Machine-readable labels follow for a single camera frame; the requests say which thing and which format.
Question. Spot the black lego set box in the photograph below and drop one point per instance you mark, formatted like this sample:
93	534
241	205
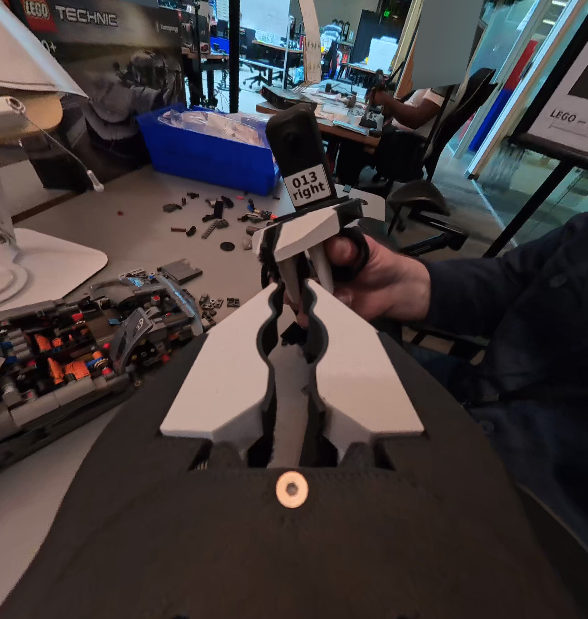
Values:
105	72

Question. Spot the black lego connector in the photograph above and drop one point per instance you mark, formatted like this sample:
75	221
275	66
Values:
293	334

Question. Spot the person's right hand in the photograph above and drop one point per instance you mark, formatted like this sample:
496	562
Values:
395	285

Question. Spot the black sign stand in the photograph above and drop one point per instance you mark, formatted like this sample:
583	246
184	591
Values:
531	208

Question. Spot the white printed sign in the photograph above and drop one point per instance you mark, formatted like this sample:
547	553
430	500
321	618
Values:
565	121

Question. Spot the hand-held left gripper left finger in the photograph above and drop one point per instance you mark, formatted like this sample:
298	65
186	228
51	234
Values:
216	387

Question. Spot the white book stand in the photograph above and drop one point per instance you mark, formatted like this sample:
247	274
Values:
57	261

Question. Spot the grey lego car section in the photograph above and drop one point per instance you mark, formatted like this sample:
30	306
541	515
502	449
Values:
144	324

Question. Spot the brown work desk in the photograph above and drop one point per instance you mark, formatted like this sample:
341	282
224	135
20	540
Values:
342	133

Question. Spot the lego car model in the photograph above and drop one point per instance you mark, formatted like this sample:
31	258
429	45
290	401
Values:
47	367

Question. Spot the black stand pole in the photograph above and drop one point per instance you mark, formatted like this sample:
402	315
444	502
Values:
234	58

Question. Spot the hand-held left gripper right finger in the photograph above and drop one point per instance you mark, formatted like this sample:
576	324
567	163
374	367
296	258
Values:
371	387

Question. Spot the person's right forearm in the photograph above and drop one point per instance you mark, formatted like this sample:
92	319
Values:
516	290

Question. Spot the scattered dark lego pieces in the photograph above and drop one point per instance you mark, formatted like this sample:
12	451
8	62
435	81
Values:
215	229

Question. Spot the lego instruction booklet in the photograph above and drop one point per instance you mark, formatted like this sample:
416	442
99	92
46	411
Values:
18	58

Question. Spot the black round lego disc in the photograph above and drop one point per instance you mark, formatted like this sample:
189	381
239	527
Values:
228	246

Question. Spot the dark grey lego panel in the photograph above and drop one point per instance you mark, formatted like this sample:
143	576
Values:
180	272

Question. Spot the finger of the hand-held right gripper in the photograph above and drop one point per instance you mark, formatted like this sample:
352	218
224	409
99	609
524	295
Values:
313	234
265	242

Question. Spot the clear plastic bags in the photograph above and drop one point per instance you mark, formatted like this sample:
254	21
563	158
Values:
212	125

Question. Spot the blue storage bin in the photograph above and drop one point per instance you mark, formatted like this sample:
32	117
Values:
202	164

